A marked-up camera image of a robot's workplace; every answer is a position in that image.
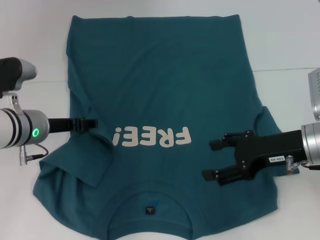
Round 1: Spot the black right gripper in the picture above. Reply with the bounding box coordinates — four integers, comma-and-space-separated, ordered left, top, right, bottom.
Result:
201, 129, 308, 188

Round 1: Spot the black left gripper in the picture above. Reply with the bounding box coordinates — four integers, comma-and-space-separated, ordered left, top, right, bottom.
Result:
48, 117, 99, 134

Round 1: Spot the blue FREE print t-shirt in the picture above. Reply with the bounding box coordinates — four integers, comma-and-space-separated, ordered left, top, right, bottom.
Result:
32, 14, 300, 240

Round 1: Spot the white left camera bracket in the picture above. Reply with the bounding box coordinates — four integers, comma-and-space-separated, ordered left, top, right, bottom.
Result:
0, 91, 21, 114

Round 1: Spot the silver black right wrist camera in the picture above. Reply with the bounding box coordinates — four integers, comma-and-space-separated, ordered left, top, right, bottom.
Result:
307, 67, 320, 121

